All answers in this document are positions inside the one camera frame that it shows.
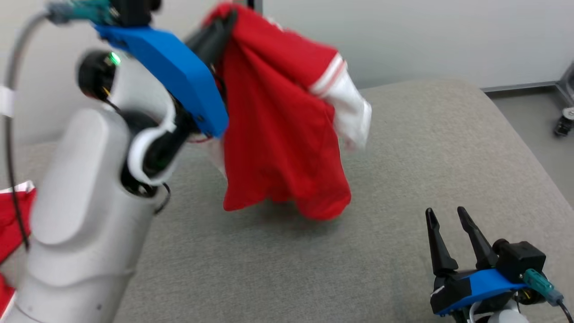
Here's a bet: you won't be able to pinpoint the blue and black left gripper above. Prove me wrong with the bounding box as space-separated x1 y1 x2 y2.
94 9 237 138

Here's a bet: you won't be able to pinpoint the white cable label tag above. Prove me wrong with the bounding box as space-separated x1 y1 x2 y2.
0 85 17 118

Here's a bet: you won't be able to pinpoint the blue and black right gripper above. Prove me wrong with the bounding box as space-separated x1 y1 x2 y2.
425 206 528 316

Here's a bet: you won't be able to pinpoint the red Bulls basketball jersey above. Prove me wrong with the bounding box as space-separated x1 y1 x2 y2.
204 2 373 221

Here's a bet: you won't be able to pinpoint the grey metal frame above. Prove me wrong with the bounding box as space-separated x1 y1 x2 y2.
556 61 574 108

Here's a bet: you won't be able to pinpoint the left camera cable, teal plug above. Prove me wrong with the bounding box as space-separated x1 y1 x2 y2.
4 0 113 252

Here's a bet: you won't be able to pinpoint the red shorts with white stripe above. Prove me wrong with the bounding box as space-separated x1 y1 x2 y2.
0 181 37 314

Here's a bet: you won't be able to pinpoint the black caster wheel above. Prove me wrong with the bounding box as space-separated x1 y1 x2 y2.
553 107 574 138

